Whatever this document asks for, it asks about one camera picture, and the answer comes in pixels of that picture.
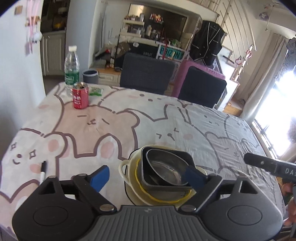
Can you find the grey kitchen cabinet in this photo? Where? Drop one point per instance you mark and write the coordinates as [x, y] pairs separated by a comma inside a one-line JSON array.
[[53, 53]]

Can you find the floral yellow-rim ceramic bowl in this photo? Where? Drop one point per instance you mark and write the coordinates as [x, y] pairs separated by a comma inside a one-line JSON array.
[[164, 196]]

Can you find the black vest with white trim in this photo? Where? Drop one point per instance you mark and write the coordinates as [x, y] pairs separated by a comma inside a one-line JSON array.
[[206, 43]]

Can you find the beige curtain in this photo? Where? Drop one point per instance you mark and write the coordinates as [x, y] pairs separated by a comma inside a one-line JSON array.
[[263, 77]]

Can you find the teal poizon sign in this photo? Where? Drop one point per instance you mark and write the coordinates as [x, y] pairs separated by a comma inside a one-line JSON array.
[[169, 52]]

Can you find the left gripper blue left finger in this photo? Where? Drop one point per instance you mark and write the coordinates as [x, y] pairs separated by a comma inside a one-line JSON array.
[[88, 188]]

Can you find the person's right hand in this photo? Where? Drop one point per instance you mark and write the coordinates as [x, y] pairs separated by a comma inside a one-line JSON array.
[[291, 208]]

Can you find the black marker pen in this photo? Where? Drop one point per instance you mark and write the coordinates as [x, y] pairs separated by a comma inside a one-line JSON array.
[[43, 171]]

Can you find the white shelf rack with bottles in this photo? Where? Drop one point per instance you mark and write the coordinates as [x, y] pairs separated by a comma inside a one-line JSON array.
[[132, 26]]

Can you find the square steel container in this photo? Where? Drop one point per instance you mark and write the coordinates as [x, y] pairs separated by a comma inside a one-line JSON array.
[[150, 185]]

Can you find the green snack packet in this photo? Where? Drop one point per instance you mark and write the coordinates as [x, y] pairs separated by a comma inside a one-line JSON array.
[[95, 91]]

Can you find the dark chair right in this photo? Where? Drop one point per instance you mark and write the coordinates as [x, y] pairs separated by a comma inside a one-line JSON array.
[[201, 88]]

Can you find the purple cloth on chair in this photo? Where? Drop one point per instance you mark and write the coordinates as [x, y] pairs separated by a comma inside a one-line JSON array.
[[182, 72]]

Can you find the red soda can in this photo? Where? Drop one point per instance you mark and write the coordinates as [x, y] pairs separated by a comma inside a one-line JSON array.
[[80, 93]]

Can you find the small round steel bowl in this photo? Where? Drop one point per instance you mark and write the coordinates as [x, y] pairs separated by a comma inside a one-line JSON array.
[[166, 168]]

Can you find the dark chair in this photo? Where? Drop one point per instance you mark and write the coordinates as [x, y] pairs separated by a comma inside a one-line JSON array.
[[201, 88], [146, 74]]

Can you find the grey trash bin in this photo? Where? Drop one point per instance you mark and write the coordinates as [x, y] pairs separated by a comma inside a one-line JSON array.
[[90, 76]]

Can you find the dark chair left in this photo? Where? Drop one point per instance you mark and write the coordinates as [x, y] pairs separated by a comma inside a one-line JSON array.
[[146, 74]]

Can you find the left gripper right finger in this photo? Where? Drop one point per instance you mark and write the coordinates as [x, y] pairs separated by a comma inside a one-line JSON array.
[[206, 187]]

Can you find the bear-print tablecloth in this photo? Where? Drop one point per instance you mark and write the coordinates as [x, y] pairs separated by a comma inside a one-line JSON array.
[[73, 141]]

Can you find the cream two-handled ceramic bowl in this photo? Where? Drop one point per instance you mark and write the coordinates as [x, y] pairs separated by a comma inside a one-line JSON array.
[[127, 172]]

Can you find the clear green-label water bottle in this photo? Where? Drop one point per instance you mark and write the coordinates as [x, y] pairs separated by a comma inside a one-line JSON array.
[[71, 69]]

